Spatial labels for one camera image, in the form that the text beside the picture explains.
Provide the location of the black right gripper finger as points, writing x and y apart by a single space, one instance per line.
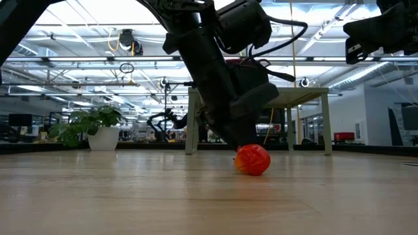
379 25
369 40

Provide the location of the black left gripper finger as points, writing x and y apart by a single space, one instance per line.
228 111
258 99

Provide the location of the maroon plastic colander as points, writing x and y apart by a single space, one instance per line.
248 73

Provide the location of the wrinkled red orange pepper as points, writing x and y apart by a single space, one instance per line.
253 161

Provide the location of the black background robot arm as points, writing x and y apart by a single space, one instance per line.
158 119

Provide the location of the black equipment cabinet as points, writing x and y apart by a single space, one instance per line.
276 117

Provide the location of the pale green perforated riser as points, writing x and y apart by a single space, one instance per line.
303 96

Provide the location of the person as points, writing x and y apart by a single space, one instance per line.
180 122

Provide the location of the black boom stand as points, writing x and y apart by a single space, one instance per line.
165 98

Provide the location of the dark computer monitor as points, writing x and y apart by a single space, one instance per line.
411 118
19 120

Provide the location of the red box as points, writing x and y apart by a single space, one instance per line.
344 136

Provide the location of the green plant in white pot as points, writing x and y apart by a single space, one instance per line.
102 138

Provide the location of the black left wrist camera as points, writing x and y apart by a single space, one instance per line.
243 26

